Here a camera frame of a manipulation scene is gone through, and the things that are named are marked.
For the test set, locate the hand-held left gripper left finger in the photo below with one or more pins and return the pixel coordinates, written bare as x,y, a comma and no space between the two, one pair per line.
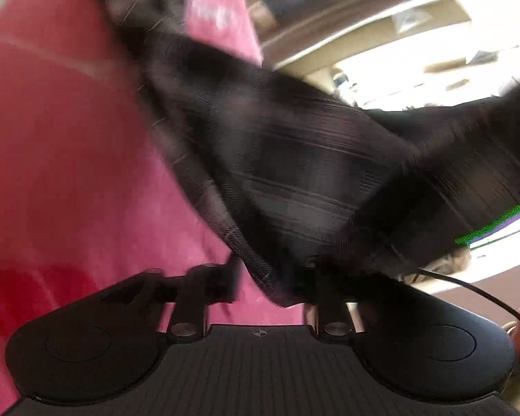
225,281

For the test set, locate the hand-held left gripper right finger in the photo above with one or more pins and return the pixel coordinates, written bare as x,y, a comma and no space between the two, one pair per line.
336,316

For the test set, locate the black white plaid shirt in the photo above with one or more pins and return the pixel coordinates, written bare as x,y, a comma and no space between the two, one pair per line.
286,160

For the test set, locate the pink floral blanket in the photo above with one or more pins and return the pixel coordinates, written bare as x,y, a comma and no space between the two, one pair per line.
69,160

